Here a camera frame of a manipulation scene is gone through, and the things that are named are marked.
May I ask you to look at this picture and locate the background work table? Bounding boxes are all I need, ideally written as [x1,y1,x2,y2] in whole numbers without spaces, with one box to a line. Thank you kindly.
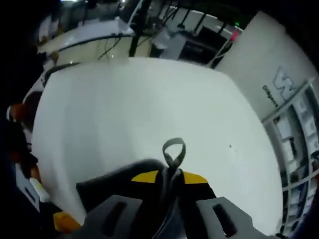
[36,21,137,66]

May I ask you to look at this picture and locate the grey metal shelving unit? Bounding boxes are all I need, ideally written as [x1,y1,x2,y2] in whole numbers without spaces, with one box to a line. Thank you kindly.
[261,77,319,232]

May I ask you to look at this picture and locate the grey equipment box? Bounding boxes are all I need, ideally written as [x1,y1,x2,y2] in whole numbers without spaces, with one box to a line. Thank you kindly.
[151,27,186,61]

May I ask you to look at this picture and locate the grey towel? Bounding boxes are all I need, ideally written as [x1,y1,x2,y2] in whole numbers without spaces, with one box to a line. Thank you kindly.
[75,136,192,239]

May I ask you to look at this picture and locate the rows of white storage bins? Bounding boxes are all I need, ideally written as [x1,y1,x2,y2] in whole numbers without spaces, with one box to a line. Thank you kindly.
[276,94,319,225]

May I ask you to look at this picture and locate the black monitor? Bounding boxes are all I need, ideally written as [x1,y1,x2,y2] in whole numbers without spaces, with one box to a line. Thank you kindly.
[178,26,226,66]

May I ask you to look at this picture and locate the black vertical pole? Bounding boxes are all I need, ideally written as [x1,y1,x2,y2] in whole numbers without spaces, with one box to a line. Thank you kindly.
[128,0,153,57]

